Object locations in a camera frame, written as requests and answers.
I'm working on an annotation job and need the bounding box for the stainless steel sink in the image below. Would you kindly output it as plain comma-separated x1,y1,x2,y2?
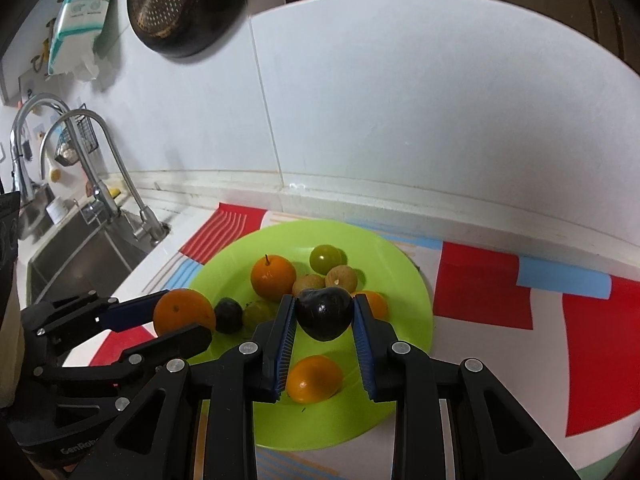
27,207,171,311

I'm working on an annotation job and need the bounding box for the orange with stem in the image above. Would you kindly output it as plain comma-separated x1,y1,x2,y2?
250,254,298,303

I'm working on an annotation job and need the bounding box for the black wire basket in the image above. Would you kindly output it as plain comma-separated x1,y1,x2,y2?
54,115,99,167

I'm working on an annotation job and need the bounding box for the thick chrome faucet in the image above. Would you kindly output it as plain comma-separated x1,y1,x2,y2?
10,92,73,201

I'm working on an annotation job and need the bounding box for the thin gooseneck faucet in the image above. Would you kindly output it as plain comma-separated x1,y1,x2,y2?
40,109,169,247

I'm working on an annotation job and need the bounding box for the small orange kumquat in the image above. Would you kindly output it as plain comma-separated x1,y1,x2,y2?
352,290,388,321

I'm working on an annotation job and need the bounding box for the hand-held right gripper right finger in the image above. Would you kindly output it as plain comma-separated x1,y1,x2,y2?
352,294,583,480

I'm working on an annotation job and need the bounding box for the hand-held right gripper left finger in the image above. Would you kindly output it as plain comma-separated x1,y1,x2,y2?
82,294,296,480

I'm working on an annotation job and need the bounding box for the teal and white tissue pack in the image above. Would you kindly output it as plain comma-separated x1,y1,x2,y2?
47,0,115,77

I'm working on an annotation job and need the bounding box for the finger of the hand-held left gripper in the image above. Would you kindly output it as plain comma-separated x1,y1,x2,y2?
22,288,171,342
32,324,214,414

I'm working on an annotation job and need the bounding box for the small green fruit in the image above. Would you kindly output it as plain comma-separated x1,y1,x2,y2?
309,244,343,274

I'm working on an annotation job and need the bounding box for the small yellowish brown fruit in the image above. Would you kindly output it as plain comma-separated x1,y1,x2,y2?
292,274,327,298
325,265,358,293

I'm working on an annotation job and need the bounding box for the dark purple plum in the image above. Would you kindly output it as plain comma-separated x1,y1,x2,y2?
215,298,244,334
294,287,353,342

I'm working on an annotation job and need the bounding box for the colourful patterned table mat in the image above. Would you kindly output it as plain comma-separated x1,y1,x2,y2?
62,203,640,480

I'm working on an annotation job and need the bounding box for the green round plate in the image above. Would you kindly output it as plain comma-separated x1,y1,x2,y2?
187,220,433,451

